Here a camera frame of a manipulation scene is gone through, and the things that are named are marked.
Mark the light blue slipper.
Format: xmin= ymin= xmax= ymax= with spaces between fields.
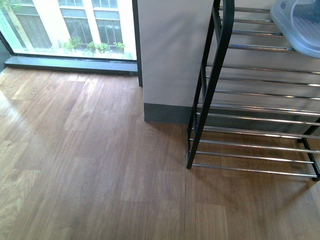
xmin=270 ymin=0 xmax=320 ymax=59

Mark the black metal shoe rack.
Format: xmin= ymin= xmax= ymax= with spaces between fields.
xmin=186 ymin=0 xmax=320 ymax=181

